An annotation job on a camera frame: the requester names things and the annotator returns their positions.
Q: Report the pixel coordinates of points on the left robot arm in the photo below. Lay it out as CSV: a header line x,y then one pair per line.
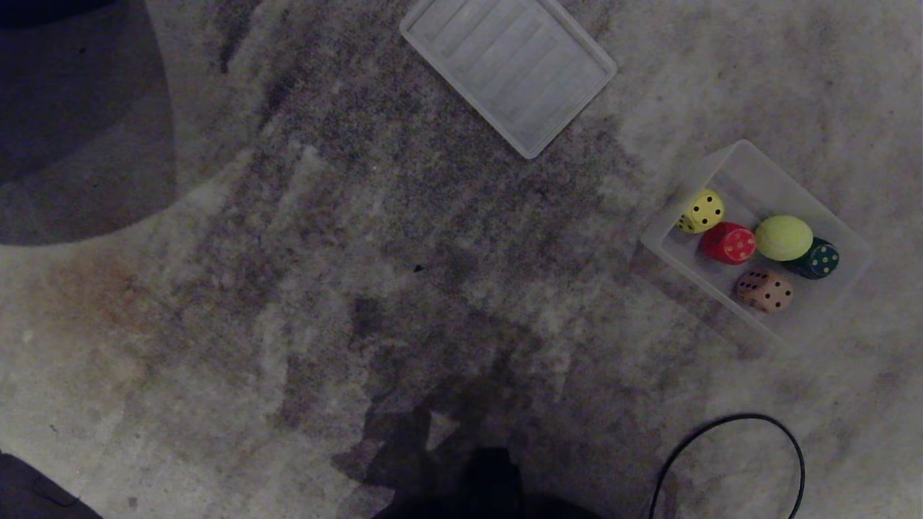
x,y
29,494

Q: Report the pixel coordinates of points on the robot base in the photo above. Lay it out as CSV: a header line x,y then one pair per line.
x,y
490,490

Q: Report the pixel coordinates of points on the clear plastic box lid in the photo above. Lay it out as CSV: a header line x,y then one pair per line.
x,y
508,68

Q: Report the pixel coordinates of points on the clear plastic box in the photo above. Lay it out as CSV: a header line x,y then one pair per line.
x,y
753,241

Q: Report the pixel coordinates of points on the yellow tennis ball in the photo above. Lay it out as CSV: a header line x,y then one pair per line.
x,y
783,237

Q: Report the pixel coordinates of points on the yellow die black dots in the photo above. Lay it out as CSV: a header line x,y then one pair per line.
x,y
701,211

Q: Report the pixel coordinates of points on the red die white dots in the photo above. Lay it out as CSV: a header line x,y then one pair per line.
x,y
727,243

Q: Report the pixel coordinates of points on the orange die black dots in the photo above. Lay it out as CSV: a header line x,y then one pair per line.
x,y
764,290

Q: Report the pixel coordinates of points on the green die yellow dots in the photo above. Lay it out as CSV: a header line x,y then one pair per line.
x,y
818,260

